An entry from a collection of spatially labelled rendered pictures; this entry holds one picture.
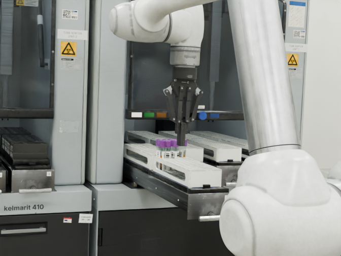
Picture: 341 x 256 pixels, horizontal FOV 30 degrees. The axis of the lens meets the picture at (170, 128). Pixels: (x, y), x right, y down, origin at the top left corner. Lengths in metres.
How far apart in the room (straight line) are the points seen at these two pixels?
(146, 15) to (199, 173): 0.46
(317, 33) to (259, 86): 2.67
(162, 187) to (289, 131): 0.76
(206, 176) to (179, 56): 0.36
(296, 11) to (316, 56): 1.41
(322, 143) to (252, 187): 2.79
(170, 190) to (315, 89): 2.17
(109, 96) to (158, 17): 0.52
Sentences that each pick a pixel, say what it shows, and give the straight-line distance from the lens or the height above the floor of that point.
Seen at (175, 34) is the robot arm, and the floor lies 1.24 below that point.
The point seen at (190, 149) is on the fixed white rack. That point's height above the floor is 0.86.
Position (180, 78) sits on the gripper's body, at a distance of 1.88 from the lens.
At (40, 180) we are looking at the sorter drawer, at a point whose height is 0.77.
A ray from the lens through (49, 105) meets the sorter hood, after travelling 2.12.
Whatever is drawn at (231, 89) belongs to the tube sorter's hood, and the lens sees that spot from 2.33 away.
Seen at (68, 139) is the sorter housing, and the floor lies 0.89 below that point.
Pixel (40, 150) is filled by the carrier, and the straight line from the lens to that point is 2.13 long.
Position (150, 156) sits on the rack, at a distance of 2.04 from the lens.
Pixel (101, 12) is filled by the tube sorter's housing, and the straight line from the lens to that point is 2.17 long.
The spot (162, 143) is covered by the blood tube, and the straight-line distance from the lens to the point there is 1.95.
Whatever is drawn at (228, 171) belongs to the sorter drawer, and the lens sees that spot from 2.27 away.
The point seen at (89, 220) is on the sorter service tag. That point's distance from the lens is 2.12.
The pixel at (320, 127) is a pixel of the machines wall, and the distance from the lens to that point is 3.92.
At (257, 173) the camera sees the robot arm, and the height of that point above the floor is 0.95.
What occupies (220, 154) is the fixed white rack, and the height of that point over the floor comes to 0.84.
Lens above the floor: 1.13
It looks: 5 degrees down
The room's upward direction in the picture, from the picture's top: 2 degrees clockwise
